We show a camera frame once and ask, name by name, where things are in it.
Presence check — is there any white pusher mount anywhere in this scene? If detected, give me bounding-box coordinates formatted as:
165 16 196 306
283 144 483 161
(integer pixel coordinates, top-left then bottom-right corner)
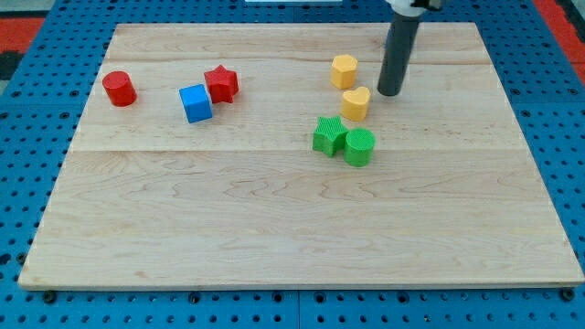
386 0 443 17

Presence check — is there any gray cylindrical pusher rod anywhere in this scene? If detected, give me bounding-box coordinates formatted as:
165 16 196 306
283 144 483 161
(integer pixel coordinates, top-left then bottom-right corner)
378 13 420 97

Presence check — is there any red cylinder block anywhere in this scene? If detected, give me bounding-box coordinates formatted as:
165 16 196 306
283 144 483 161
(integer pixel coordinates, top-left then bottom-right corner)
101 70 137 107

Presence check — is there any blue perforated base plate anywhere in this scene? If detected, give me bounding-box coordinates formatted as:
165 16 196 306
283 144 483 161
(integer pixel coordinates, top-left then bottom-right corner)
1 0 584 328

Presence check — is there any yellow heart block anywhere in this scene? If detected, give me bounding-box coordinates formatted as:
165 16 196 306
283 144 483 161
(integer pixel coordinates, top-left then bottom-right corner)
341 87 371 122

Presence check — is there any green cylinder block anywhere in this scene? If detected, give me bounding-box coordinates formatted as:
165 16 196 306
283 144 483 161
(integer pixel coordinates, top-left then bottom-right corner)
344 128 376 167

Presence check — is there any blue cube block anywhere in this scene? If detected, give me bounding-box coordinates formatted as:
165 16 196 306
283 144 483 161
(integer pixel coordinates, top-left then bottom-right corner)
179 84 213 123

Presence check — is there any wooden board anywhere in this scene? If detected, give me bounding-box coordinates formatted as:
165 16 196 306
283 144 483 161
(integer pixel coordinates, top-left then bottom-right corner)
18 23 584 292

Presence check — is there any green star block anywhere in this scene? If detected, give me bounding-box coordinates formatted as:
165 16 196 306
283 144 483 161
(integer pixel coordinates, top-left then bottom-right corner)
312 116 349 157

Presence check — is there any yellow hexagon block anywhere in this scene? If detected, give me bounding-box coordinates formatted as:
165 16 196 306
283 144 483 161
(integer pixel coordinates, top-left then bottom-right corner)
330 54 358 90

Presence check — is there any red star block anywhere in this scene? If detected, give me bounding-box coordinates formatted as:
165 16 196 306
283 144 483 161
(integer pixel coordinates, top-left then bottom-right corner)
204 65 239 103

